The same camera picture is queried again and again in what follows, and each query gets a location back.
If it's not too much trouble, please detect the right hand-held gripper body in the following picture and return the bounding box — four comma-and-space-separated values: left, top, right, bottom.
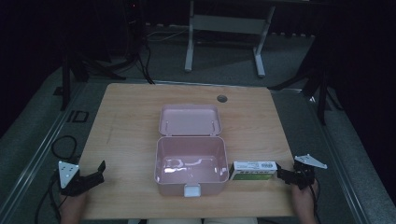
291, 153, 329, 191

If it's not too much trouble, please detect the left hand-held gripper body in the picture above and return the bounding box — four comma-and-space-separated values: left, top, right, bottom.
57, 160, 105, 197

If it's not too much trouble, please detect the white and green carton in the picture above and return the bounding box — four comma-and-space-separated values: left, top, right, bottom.
228, 160, 278, 182

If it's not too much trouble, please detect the pink plastic storage box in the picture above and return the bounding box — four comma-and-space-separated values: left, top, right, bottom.
153, 104, 231, 198

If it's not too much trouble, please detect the person's right hand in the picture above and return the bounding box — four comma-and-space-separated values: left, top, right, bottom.
290, 179, 319, 224

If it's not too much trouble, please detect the person's left hand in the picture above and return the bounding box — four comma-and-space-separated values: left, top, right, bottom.
59, 189, 89, 224

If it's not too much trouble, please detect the black metal stand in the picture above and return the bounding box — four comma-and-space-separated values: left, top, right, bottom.
59, 46, 127, 112
268, 55, 345, 127

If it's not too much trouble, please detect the black cable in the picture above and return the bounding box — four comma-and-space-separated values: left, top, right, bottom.
124, 27, 156, 86
33, 174, 64, 224
307, 178, 320, 224
50, 134, 78, 163

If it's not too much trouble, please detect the white cable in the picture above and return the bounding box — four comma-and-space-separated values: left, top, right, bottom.
145, 28, 190, 43

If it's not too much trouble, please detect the white desk frame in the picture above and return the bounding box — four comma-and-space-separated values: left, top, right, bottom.
184, 0, 277, 78

